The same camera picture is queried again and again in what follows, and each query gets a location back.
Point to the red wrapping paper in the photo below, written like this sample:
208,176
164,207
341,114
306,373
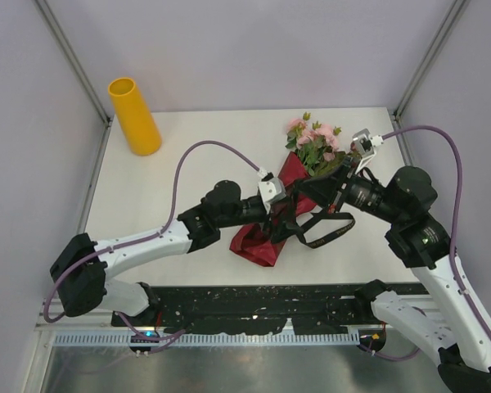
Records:
250,243

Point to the yellow cylindrical vase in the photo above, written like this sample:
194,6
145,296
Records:
135,119

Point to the right aluminium frame post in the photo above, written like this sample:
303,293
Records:
449,22

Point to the pink artificial flower bunch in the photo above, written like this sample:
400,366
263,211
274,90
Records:
317,145

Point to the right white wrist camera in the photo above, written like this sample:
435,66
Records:
366,145

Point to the left aluminium frame post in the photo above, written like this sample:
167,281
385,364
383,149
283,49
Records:
50,20

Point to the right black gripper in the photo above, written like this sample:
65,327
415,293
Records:
327,188

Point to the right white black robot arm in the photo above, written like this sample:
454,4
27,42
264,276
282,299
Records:
461,348

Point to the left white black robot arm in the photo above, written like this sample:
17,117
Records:
85,273

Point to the white slotted cable duct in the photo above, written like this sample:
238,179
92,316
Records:
126,338

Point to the aluminium frame post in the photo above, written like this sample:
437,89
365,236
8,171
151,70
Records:
449,22
50,20

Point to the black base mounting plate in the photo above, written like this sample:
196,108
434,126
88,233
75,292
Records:
260,310

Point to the black gold-lettered ribbon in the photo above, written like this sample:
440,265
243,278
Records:
318,227

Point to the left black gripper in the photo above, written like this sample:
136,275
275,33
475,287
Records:
283,228

